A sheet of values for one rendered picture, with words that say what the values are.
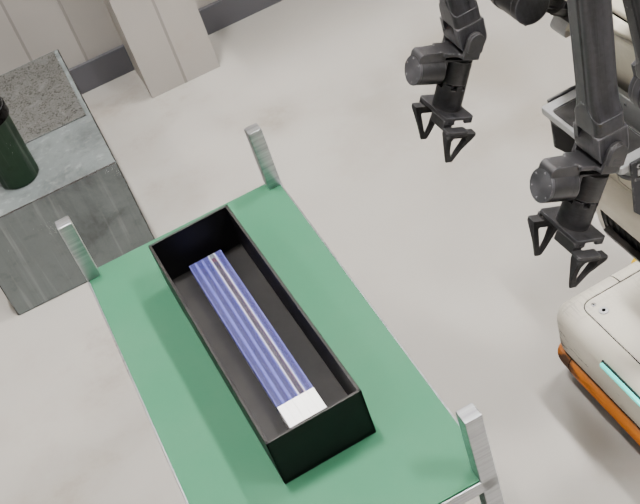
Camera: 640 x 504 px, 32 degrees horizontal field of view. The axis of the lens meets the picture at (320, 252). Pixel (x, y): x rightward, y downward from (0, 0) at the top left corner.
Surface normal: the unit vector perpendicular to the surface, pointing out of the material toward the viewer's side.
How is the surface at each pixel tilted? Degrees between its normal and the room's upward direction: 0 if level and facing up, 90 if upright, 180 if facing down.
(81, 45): 90
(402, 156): 0
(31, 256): 90
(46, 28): 90
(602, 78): 89
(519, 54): 0
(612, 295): 0
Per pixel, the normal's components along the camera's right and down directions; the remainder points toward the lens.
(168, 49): 0.40, 0.56
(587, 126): -0.87, 0.46
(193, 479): -0.25, -0.70
